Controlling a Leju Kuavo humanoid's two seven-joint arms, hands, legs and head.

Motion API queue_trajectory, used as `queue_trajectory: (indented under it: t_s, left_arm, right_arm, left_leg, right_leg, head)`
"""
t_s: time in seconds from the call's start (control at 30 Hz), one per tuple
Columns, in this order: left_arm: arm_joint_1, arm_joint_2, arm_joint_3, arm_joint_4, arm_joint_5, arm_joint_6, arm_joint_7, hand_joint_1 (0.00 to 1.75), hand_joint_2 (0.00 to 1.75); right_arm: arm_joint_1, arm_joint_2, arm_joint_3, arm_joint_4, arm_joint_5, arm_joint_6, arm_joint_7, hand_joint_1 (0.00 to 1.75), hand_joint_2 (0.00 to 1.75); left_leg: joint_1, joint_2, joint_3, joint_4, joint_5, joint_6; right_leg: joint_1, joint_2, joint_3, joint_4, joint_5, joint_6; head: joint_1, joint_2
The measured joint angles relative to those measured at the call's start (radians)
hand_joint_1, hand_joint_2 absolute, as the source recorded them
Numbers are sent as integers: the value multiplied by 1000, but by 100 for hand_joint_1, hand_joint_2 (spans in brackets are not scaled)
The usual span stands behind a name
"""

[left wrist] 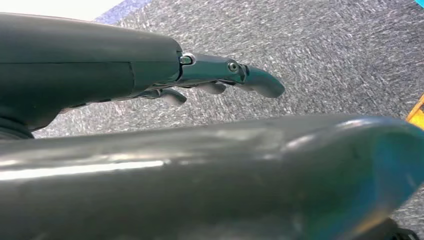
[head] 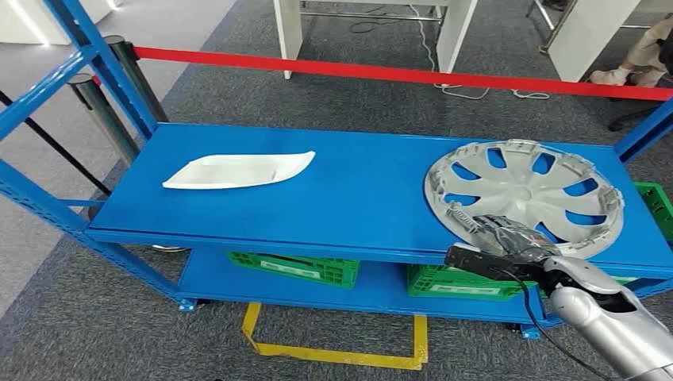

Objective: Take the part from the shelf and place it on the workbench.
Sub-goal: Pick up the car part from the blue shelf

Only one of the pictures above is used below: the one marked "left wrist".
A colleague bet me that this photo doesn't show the robot left arm ribbed sleeve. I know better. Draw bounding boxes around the robot left arm ribbed sleeve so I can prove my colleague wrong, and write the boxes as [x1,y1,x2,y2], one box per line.
[0,116,35,141]

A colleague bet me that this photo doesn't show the yellow floor tape square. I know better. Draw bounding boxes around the yellow floor tape square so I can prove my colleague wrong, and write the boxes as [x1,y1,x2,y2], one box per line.
[405,93,424,131]

